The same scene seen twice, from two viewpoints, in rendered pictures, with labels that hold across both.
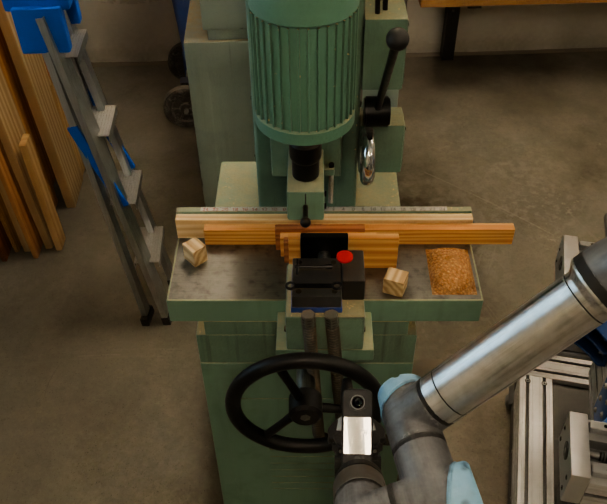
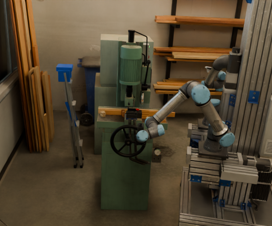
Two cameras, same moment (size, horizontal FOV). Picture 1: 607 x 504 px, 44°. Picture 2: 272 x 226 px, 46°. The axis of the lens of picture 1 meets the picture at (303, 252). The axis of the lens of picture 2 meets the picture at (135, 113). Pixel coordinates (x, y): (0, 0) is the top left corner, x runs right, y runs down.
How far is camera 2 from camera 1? 1.51 m
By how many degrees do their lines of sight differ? 22
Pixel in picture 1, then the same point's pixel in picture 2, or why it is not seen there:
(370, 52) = (143, 74)
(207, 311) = (105, 124)
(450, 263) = not seen: hidden behind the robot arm
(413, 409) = (151, 119)
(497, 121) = (179, 128)
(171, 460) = (84, 196)
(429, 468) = (154, 125)
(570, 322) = (178, 97)
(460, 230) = not seen: hidden behind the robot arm
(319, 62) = (133, 67)
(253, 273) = (116, 118)
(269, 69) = (123, 68)
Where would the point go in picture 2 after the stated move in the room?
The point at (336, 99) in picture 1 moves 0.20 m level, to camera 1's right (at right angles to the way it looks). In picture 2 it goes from (136, 75) to (160, 76)
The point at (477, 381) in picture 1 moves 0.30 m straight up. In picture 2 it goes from (163, 111) to (166, 70)
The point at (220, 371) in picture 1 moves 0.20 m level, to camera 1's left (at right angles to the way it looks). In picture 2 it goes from (106, 144) to (83, 144)
